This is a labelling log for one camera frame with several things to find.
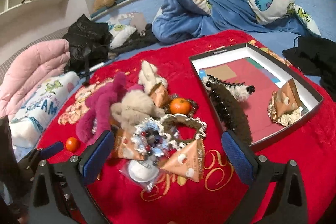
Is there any orange mandarin at left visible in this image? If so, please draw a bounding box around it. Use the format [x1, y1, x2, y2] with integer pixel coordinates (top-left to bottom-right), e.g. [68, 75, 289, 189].
[65, 137, 80, 153]

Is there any orange mandarin on beads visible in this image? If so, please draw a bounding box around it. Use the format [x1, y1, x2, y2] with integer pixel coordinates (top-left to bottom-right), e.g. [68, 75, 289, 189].
[169, 98, 191, 115]

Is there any brown crochet scrunchie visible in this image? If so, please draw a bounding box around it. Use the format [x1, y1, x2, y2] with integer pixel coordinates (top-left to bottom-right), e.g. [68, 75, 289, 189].
[160, 114, 207, 150]

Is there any black cardboard box tray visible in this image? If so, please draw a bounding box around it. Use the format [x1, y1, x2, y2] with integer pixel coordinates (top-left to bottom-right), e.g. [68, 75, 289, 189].
[190, 43, 323, 146]

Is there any monster scream print pillow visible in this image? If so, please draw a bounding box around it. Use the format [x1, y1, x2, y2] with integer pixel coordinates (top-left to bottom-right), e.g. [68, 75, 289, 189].
[10, 71, 80, 148]

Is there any brown bead bracelet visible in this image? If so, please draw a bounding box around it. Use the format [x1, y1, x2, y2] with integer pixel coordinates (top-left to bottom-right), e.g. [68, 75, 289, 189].
[163, 93, 199, 117]

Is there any dark clothing by pillow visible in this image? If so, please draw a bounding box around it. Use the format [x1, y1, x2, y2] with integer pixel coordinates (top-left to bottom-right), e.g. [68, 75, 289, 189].
[109, 23, 159, 55]

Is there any round white compact in bag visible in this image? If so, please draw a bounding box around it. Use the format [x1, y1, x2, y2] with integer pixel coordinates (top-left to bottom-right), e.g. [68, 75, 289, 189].
[120, 160, 161, 193]

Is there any red plush blanket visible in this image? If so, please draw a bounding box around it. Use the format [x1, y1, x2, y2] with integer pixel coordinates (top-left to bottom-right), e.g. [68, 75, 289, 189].
[36, 29, 336, 224]

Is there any black puffer jacket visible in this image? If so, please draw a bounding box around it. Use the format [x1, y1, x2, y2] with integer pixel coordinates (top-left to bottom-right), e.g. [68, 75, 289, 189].
[63, 14, 112, 73]

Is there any snack packet by rabbit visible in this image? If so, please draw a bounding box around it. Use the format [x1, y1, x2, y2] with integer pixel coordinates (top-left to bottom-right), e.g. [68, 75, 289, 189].
[149, 83, 170, 108]

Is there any black garment on bed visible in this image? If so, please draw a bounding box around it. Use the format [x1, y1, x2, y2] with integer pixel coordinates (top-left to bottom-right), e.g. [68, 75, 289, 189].
[282, 36, 336, 100]

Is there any magenta fluffy plush toy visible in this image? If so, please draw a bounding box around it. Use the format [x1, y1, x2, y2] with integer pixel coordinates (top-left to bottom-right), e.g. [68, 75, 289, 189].
[76, 72, 143, 145]

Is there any pink quilted comforter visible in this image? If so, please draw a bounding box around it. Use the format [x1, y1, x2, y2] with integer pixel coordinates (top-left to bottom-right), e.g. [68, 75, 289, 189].
[1, 39, 70, 118]

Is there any glass bead bracelet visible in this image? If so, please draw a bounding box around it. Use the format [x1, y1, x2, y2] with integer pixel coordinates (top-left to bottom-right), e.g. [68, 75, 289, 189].
[136, 130, 169, 168]

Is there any small monster print pillow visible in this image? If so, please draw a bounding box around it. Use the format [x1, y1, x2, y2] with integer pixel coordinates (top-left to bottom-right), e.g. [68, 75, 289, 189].
[107, 12, 147, 49]

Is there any triangular chocolate snack packet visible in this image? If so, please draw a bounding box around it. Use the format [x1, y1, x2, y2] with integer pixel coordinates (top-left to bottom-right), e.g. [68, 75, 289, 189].
[160, 139, 205, 182]

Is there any snack packet in box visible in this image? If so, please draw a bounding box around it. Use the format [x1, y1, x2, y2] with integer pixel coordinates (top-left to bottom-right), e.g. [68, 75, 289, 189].
[268, 79, 303, 122]

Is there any white plush rabbit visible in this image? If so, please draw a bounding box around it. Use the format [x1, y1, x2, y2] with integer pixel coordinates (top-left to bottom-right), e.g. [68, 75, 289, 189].
[138, 60, 168, 94]

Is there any beige fluffy plush toy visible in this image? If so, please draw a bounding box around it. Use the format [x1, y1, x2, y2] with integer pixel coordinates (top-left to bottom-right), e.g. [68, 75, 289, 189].
[110, 90, 165, 134]

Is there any black beaded hair clip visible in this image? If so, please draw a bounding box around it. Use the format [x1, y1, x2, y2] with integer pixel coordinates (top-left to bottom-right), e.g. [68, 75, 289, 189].
[206, 81, 252, 145]

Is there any blue monster print blanket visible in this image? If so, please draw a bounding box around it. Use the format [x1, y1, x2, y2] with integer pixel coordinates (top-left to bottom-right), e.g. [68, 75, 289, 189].
[152, 0, 321, 44]

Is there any light blue crochet scrunchie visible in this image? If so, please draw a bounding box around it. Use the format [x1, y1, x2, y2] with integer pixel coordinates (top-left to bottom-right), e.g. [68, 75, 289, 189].
[131, 117, 172, 157]

